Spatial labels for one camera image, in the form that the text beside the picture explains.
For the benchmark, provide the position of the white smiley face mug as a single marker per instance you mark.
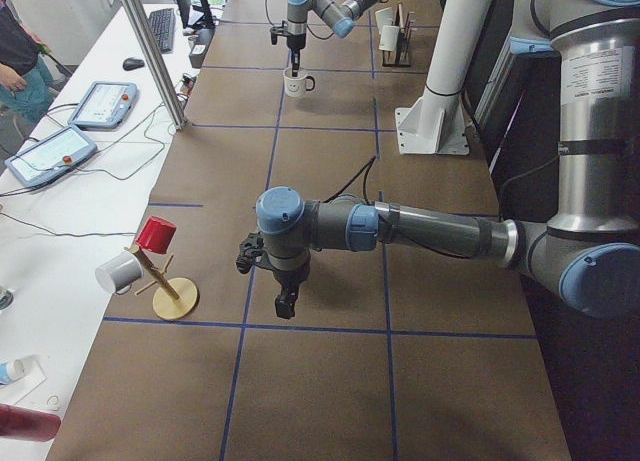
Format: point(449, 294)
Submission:
point(298, 83)

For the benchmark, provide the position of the red cup on tree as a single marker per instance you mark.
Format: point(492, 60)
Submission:
point(156, 235)

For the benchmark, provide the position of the white cup on tree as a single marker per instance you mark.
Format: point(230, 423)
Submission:
point(119, 273)

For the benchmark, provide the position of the white ribbed mug left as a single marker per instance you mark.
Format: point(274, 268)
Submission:
point(384, 17)

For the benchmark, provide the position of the white HOME mug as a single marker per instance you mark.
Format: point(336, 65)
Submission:
point(389, 36)

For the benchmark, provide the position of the wooden mug tree stand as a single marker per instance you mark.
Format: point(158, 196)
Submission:
point(174, 298)

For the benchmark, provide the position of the black keyboard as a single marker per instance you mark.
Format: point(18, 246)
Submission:
point(162, 24)

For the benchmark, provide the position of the black computer mouse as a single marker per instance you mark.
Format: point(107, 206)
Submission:
point(131, 63)

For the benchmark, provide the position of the far teach pendant tablet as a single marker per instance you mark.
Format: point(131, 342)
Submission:
point(104, 106)

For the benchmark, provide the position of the teach pendant tablet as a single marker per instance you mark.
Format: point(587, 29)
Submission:
point(104, 106)
point(52, 157)

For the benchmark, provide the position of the person in dark shirt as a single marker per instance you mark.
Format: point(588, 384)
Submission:
point(25, 79)

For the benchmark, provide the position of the near teach pendant tablet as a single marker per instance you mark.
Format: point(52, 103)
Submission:
point(52, 157)

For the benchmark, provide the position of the white blue tube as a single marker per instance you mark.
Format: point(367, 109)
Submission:
point(11, 371)

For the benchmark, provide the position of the red bottle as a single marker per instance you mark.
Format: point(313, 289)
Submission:
point(30, 425)

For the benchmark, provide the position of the black wire mug rack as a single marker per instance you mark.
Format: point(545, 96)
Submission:
point(401, 57)

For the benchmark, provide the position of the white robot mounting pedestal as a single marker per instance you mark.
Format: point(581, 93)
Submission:
point(435, 124)

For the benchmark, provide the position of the aluminium frame post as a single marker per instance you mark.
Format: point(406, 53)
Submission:
point(152, 54)

